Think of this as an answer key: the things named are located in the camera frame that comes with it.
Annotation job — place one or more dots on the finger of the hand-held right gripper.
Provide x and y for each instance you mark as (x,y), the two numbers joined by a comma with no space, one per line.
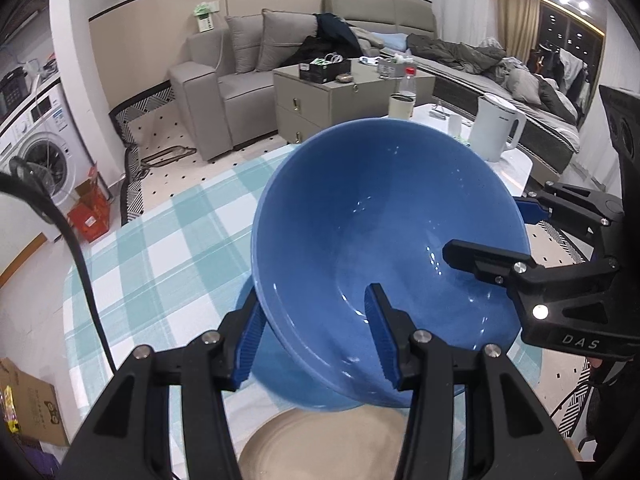
(532,211)
(475,257)

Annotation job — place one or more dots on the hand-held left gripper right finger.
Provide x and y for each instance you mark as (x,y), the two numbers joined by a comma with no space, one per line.
(382,345)

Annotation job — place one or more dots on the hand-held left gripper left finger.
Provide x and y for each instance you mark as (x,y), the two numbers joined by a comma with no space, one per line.
(247,350)

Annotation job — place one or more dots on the blue bowl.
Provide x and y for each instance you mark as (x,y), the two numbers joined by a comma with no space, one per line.
(350,210)
(272,380)

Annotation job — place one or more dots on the cream plate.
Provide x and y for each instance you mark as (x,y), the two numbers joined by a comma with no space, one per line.
(310,450)

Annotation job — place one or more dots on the white electric kettle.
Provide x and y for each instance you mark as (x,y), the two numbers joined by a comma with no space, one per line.
(495,127)

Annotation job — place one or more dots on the teal checked tablecloth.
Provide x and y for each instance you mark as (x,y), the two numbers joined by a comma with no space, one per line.
(175,260)

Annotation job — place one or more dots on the small white cup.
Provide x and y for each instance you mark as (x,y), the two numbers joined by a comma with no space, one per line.
(455,125)

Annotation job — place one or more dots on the grey pillow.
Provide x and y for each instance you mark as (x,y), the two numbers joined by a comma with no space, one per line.
(522,87)

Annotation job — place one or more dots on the cream tumbler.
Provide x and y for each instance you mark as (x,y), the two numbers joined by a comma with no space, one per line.
(401,107)

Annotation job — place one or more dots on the dark green duvet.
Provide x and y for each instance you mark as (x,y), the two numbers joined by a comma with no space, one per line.
(455,55)

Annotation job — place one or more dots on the red capped plastic bottle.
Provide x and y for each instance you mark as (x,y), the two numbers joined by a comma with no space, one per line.
(408,82)

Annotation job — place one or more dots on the beige curtain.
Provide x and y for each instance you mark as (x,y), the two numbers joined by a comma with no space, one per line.
(517,20)

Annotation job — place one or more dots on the black white patterned mat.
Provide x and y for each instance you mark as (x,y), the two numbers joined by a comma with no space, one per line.
(132,195)

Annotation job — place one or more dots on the red cardboard box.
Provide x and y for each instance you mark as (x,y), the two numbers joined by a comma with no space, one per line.
(90,215)

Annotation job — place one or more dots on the grey side cabinet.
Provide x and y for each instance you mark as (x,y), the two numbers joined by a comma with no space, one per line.
(320,105)

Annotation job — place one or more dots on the brown cardboard box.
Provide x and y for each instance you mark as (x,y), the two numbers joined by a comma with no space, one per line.
(35,405)

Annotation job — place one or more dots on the black box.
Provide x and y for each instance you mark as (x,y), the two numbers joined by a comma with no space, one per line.
(322,71)

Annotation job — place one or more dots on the grey sofa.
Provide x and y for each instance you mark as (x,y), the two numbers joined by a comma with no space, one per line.
(210,100)

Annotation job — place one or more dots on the black jacket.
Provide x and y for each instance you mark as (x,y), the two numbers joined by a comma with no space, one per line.
(330,35)

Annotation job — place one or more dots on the white washing machine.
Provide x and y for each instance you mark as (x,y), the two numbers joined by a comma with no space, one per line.
(35,160)

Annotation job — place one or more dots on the grey sofa cushion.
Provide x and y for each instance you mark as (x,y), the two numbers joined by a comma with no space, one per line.
(285,40)
(245,45)

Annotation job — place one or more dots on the green white wall holder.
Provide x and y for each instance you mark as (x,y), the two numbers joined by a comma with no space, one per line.
(206,17)

